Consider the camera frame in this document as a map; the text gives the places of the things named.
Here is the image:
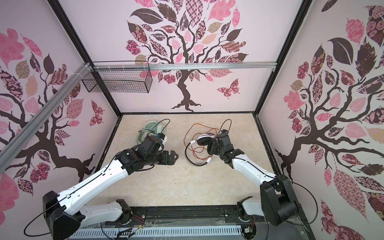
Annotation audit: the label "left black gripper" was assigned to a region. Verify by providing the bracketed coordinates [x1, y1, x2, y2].
[145, 150, 178, 166]

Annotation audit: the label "white black headphones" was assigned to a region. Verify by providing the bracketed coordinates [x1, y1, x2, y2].
[184, 134, 216, 167]

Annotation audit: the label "red headphone cable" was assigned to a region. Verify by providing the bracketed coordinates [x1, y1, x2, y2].
[183, 123, 223, 161]

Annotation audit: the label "mint green headphones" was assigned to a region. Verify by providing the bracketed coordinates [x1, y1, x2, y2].
[136, 121, 166, 145]

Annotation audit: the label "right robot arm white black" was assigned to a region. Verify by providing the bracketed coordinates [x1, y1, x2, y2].
[199, 133, 299, 226]

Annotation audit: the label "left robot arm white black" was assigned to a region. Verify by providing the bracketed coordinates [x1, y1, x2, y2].
[41, 134, 179, 240]

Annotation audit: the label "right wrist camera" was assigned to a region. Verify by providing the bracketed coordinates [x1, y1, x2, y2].
[219, 130, 229, 135]

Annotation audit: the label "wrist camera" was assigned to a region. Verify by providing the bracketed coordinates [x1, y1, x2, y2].
[156, 133, 167, 144]
[219, 130, 229, 135]

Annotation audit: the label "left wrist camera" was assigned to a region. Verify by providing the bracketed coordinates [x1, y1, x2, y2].
[156, 133, 167, 144]

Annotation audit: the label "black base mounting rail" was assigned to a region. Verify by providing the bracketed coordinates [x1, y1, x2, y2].
[64, 203, 304, 224]

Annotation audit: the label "white slotted cable duct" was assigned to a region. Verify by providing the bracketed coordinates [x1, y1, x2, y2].
[69, 226, 243, 240]

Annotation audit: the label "black wire mesh basket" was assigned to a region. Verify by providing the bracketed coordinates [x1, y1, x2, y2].
[82, 60, 153, 94]

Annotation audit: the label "aluminium rail back wall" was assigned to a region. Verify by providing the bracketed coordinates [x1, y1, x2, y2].
[93, 61, 277, 71]

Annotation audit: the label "aluminium rail wall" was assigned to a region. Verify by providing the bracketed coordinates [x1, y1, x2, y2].
[93, 61, 277, 71]
[1, 63, 92, 173]

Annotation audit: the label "aluminium rail left wall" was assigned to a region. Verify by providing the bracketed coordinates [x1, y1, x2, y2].
[1, 63, 92, 173]

